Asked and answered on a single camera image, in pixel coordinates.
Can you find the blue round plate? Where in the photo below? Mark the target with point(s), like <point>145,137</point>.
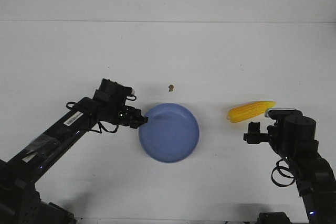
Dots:
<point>171,134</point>

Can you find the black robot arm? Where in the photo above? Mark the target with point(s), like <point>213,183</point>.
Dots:
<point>30,164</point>
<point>292,137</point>

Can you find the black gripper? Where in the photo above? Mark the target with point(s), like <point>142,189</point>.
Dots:
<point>255,136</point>
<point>112,97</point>

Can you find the yellow corn cob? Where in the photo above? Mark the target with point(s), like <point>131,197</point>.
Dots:
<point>249,110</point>

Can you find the small brown table stain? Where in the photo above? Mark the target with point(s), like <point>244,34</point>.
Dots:
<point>171,88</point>

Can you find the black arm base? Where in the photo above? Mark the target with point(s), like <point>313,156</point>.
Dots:
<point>21,203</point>
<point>273,218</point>

